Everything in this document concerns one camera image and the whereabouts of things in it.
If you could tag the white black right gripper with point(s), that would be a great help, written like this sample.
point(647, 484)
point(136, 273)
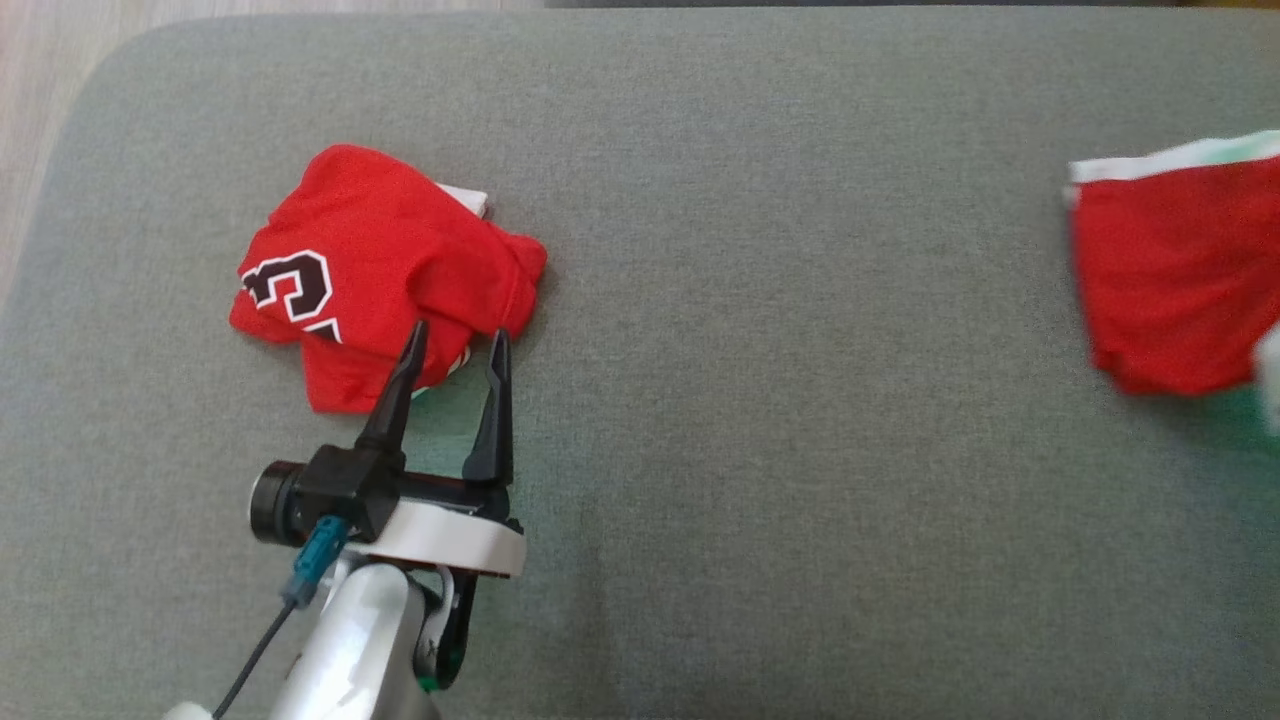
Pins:
point(1271, 375)

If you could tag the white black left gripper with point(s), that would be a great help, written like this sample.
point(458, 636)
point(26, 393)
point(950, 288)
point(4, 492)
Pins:
point(450, 540)

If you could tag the red garment with white band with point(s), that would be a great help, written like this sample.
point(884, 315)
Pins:
point(1170, 270)

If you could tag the red jersey with number three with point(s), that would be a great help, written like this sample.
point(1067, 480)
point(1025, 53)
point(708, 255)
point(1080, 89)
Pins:
point(380, 240)

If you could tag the grey sofa seat cushion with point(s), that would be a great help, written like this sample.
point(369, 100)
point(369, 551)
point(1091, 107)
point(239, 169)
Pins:
point(800, 400)

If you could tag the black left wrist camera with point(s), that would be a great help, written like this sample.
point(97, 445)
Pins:
point(335, 490)

